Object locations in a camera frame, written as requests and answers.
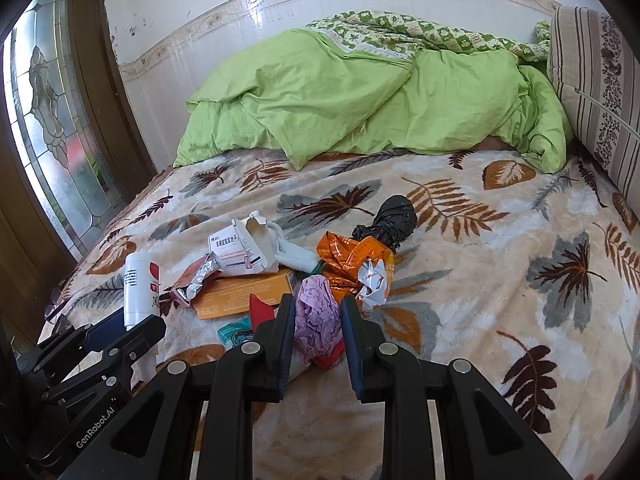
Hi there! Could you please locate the orange cardboard box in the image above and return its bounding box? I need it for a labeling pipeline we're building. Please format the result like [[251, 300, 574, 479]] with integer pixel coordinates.
[[191, 268, 297, 322]]

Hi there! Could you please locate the silver foil wrapper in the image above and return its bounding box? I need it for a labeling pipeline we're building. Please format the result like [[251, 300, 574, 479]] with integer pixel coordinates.
[[170, 252, 223, 308]]

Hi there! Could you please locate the green patterned quilt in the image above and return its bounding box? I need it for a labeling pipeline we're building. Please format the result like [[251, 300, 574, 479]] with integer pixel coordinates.
[[305, 8, 553, 64]]

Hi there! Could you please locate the striped beige pillow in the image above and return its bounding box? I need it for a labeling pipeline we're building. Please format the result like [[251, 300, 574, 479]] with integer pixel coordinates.
[[546, 5, 640, 207]]

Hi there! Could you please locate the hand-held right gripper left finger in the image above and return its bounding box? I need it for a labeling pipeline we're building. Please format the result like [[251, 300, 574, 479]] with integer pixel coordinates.
[[57, 293, 298, 480]]

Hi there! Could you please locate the wooden stained glass door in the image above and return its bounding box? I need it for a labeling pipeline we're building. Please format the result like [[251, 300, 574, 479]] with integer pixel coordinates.
[[0, 0, 157, 343]]

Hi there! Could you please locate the light green duvet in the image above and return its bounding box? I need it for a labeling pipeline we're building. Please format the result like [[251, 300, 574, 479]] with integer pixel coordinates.
[[172, 27, 576, 176]]

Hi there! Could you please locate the torn white medicine box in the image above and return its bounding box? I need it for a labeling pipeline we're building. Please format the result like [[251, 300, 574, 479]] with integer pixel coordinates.
[[206, 211, 281, 277]]

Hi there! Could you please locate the white green-trimmed cloth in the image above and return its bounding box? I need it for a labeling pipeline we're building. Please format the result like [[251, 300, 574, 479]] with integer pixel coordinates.
[[272, 225, 321, 272]]

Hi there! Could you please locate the leaf print blanket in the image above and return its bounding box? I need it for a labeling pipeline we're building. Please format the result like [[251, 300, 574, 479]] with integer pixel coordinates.
[[37, 147, 640, 480]]

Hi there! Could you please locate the black plastic bag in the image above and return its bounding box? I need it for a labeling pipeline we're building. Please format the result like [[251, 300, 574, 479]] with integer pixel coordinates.
[[351, 194, 418, 252]]

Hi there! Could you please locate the crumpled white paper wrapper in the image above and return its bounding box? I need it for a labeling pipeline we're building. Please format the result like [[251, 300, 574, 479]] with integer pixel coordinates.
[[356, 257, 391, 314]]

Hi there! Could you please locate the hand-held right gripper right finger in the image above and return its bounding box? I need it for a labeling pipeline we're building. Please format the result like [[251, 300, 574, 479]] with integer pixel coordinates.
[[340, 296, 576, 480]]

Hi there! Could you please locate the orange foil wrapper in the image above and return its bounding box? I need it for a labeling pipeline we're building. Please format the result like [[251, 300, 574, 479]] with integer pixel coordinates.
[[316, 231, 396, 302]]

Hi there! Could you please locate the white bottle with red label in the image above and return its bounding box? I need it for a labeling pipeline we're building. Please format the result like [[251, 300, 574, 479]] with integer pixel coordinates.
[[123, 252, 163, 332]]

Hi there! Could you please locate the purple plastic glove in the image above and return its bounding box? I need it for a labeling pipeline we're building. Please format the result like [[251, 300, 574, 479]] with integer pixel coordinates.
[[294, 275, 346, 366]]

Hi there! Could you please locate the teal printed packet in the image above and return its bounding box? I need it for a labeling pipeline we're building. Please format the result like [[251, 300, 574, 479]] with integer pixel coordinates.
[[217, 316, 258, 352]]

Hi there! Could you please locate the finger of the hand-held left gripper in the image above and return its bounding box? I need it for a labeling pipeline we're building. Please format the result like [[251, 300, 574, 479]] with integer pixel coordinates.
[[47, 316, 167, 406], [34, 308, 127, 373]]

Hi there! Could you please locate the red plastic scrap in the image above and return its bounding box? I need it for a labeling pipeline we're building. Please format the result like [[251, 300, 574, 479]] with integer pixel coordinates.
[[312, 342, 346, 372], [249, 294, 277, 333]]

